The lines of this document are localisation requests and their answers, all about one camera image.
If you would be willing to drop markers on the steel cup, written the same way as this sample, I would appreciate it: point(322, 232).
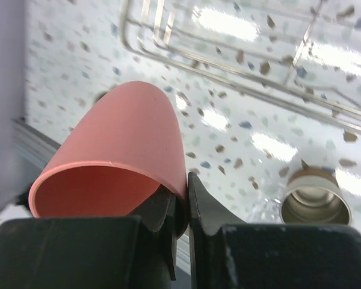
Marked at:
point(313, 196)

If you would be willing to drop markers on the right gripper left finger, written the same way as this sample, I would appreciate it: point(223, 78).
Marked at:
point(135, 251)

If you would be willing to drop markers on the red plastic cup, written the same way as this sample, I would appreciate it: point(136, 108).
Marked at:
point(121, 152)

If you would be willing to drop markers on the wire dish rack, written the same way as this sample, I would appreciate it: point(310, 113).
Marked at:
point(304, 56)

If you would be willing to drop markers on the clear glass cup centre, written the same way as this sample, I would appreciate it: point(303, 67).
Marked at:
point(266, 210)

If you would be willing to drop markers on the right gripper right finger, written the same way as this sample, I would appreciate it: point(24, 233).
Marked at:
point(226, 252)

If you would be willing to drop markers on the aluminium front rail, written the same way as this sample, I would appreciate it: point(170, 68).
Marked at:
point(32, 144)

